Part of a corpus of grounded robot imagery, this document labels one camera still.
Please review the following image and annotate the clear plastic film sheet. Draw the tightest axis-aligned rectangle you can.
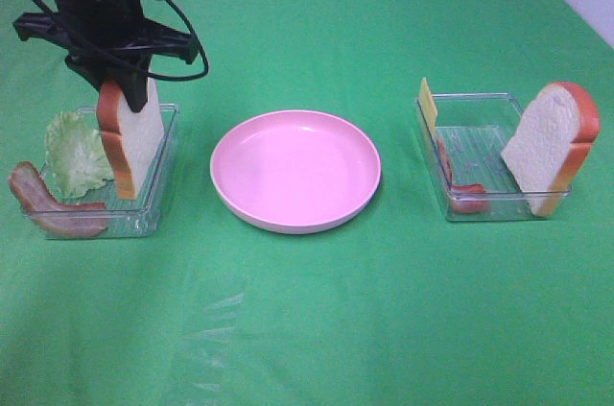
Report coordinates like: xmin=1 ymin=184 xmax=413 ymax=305
xmin=162 ymin=275 xmax=246 ymax=405

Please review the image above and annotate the bread slice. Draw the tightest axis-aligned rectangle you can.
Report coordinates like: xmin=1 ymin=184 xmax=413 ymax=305
xmin=97 ymin=79 xmax=164 ymax=200
xmin=501 ymin=82 xmax=601 ymax=217

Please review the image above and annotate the clear plastic tray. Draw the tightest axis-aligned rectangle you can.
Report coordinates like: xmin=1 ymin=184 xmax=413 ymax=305
xmin=20 ymin=104 xmax=182 ymax=240
xmin=413 ymin=92 xmax=573 ymax=223

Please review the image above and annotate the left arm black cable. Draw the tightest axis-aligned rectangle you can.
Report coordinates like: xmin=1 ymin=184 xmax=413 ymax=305
xmin=0 ymin=0 xmax=212 ymax=82

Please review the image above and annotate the pink round plate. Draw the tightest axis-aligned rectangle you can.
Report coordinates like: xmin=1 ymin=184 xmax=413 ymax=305
xmin=210 ymin=110 xmax=382 ymax=234

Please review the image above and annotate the yellow cheese slice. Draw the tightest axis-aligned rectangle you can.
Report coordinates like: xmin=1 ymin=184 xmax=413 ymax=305
xmin=418 ymin=78 xmax=437 ymax=137

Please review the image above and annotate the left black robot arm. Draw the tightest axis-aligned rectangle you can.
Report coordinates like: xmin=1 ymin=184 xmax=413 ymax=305
xmin=13 ymin=0 xmax=206 ymax=112

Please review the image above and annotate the green table cloth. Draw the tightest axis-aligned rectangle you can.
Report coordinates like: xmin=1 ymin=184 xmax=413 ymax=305
xmin=1 ymin=0 xmax=613 ymax=405

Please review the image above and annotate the bacon strip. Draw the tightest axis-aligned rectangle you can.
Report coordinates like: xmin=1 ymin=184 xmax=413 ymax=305
xmin=8 ymin=161 xmax=108 ymax=238
xmin=437 ymin=139 xmax=490 ymax=214

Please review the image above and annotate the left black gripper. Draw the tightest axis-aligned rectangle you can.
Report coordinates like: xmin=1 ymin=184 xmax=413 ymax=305
xmin=13 ymin=0 xmax=196 ymax=113

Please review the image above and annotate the right clear plastic tray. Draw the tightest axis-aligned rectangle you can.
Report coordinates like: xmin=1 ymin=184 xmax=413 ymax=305
xmin=413 ymin=92 xmax=573 ymax=223

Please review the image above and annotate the green lettuce leaf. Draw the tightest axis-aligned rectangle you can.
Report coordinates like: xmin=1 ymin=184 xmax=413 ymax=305
xmin=44 ymin=111 xmax=114 ymax=199

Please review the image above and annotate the left clear plastic tray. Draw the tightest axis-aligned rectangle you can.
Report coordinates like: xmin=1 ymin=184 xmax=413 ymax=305
xmin=20 ymin=104 xmax=182 ymax=240

